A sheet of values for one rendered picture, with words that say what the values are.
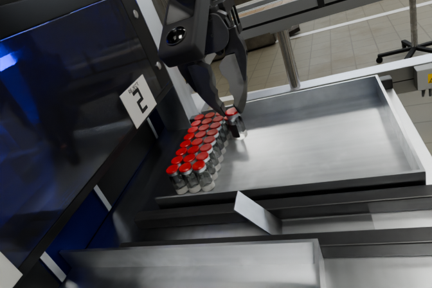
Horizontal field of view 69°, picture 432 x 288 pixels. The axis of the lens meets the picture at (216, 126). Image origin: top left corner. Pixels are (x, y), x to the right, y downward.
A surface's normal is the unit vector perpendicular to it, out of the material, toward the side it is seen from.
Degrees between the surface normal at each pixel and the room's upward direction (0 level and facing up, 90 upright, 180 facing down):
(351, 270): 0
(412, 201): 90
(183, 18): 30
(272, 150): 0
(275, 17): 90
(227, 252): 90
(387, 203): 90
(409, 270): 0
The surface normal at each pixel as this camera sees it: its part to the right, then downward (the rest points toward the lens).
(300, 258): -0.22, 0.53
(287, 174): -0.33, -0.83
